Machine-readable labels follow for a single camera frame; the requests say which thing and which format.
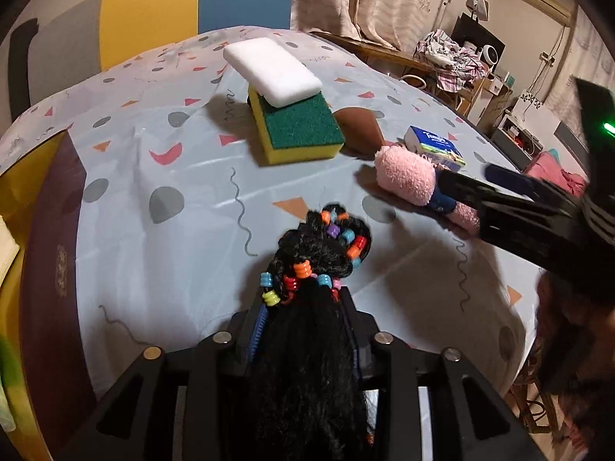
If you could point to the wooden side table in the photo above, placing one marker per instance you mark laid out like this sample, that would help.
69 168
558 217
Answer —
401 66

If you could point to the pink fluffy towel roll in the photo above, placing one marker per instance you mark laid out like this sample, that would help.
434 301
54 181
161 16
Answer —
414 179

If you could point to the clothes steamer iron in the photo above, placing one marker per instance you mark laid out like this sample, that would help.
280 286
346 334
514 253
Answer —
479 9

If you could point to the white round fan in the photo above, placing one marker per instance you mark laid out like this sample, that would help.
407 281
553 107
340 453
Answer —
489 56

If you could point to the grey yellow blue chair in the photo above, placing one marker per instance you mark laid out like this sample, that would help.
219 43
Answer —
95 35

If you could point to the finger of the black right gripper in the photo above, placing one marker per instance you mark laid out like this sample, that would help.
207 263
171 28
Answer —
513 222
540 191

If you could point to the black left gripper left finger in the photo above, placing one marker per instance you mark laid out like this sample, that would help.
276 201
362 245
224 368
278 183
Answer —
247 327

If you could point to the black monitor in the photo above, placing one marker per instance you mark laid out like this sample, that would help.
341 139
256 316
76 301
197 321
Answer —
467 31

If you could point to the pink cushion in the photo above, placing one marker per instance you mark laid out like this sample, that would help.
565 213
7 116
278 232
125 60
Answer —
546 167

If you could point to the black beaded hair wig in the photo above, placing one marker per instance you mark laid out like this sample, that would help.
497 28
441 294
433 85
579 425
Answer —
303 399

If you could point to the brown makeup sponge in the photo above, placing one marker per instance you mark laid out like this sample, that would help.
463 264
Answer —
360 130

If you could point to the pile of checked clothes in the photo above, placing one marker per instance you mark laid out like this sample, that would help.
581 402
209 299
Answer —
455 65

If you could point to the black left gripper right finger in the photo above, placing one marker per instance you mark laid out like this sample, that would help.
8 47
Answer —
360 328

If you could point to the patterned plastic tablecloth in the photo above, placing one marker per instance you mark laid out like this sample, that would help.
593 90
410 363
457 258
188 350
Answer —
180 212

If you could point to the yellow green scrub sponge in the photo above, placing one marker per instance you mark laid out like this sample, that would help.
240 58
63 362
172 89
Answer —
303 131

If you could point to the gold tin box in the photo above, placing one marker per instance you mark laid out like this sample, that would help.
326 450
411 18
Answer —
43 370

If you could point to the person's right hand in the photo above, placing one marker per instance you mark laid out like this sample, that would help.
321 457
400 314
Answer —
575 325

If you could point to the blue Tempo tissue pack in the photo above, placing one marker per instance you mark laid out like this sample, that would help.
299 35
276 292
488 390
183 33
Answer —
435 148

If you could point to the wall air conditioner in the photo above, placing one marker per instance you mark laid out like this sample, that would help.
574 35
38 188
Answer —
553 9

